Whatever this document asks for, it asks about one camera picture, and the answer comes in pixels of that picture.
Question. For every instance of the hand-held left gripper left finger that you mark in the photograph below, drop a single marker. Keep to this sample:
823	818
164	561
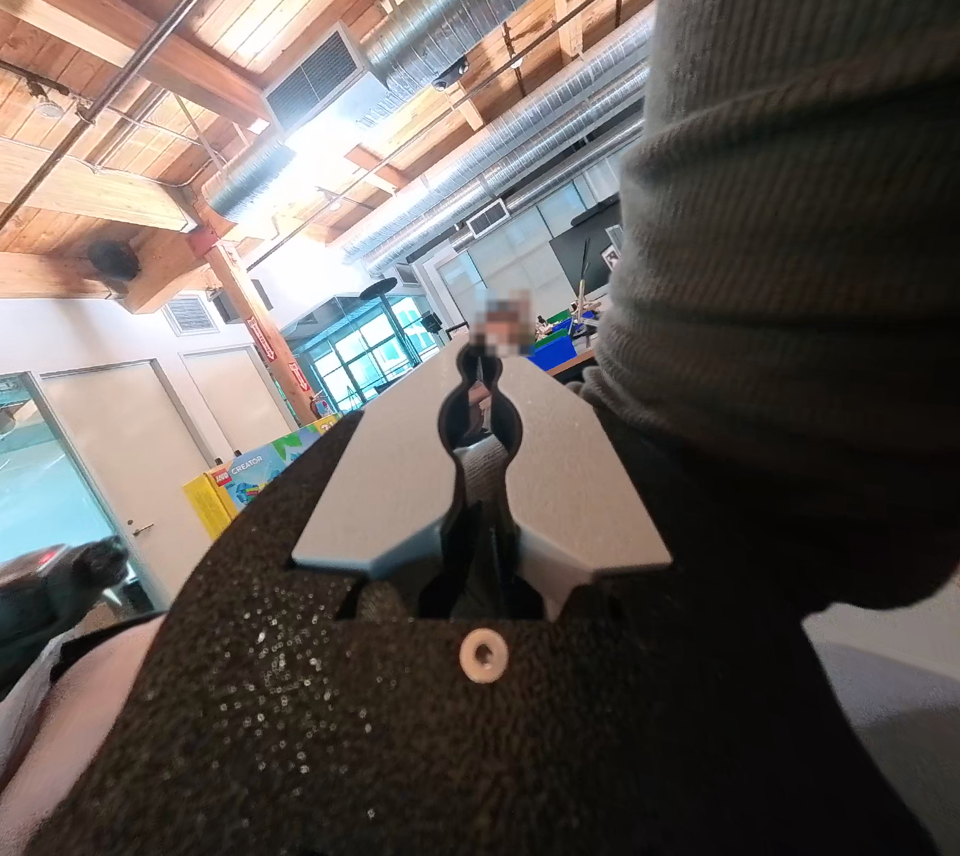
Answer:
375	496

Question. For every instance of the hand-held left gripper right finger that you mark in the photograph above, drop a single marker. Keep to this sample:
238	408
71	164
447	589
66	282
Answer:
585	496

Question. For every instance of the person's right forearm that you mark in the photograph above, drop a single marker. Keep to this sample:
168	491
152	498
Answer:
787	195

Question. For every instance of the person's right hand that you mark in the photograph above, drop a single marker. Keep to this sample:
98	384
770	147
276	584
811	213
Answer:
90	691

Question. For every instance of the red fire extinguisher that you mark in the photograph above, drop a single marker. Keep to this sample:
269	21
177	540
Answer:
324	407

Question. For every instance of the blue storage bin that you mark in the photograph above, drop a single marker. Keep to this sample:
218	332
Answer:
555	352

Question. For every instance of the colourful toy box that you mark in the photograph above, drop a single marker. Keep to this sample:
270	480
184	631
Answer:
225	496

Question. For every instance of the white door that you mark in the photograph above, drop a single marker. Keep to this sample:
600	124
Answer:
127	451
240	398

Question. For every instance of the black floor lamp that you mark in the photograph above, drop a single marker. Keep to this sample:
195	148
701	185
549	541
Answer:
379	286

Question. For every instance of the wooden post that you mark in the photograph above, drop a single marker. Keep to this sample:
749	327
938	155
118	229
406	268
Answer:
247	316

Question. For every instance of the black wall screen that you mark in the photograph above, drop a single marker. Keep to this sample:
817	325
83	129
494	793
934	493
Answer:
577	263

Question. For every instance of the wall vent grille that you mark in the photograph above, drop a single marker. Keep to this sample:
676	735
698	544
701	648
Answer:
190	316

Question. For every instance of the black wall speaker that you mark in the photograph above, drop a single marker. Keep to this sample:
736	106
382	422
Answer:
112	259

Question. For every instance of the duct vent grille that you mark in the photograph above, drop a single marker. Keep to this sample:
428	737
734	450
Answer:
311	75

